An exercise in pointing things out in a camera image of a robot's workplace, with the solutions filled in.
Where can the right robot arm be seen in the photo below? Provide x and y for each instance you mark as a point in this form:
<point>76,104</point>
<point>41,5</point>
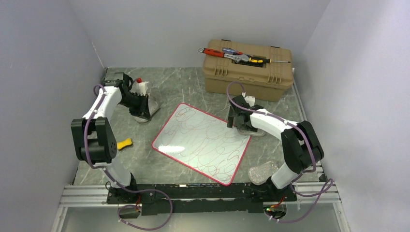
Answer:
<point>301,147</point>

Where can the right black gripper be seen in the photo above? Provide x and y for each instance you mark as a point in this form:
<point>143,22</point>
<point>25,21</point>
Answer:
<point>230,121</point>

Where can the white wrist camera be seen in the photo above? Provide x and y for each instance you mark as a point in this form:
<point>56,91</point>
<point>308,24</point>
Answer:
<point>141,87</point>
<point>250,100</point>

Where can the yellow black screwdriver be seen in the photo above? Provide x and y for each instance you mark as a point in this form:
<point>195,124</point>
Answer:
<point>254,59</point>

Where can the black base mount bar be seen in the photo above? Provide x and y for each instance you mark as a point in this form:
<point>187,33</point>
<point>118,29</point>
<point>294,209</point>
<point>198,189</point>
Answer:
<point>197,198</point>

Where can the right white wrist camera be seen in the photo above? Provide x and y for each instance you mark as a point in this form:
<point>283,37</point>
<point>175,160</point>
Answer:
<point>250,100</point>

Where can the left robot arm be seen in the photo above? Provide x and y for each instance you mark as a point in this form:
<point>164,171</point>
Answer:
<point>93,138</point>

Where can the aluminium rail frame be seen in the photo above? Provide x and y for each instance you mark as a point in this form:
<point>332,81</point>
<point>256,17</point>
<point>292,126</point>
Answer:
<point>96,196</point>

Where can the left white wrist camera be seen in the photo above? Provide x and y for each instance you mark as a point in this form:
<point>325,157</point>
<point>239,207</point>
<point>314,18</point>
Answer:
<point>141,87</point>

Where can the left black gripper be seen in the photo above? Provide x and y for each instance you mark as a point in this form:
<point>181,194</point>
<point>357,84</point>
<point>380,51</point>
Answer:
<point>142,110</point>

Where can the red handled adjustable wrench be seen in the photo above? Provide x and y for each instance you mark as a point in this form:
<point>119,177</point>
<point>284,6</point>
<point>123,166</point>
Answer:
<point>220,54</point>

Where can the red framed whiteboard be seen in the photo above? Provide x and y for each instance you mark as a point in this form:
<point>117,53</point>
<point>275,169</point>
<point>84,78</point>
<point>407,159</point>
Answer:
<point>202,142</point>

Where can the blue red screwdriver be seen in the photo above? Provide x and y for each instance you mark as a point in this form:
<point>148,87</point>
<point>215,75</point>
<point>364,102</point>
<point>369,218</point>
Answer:
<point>231,51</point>

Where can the tan plastic toolbox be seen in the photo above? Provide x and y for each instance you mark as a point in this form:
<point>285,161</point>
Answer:
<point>263,81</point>

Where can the yellow black object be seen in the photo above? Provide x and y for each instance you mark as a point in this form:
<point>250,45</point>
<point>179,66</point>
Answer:
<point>124,144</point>

